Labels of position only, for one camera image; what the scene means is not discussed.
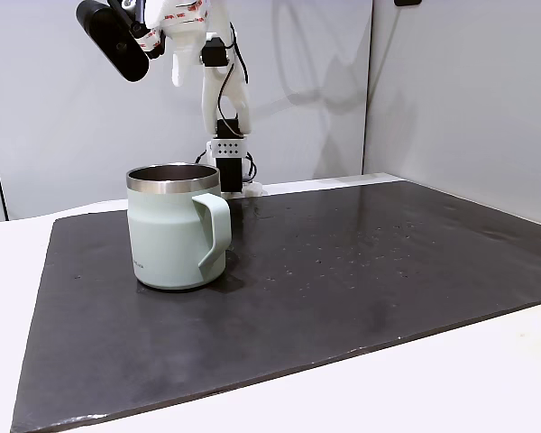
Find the pale green steel mug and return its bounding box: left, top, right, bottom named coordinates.
left=125, top=162, right=233, bottom=290

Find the black table mat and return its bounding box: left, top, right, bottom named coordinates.
left=9, top=180, right=541, bottom=433

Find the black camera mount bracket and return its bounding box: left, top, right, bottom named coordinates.
left=106, top=0, right=166, bottom=60

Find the black camera cable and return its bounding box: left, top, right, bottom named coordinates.
left=218, top=20, right=257, bottom=182

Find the black oval camera box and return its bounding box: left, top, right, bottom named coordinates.
left=75, top=0, right=151, bottom=83

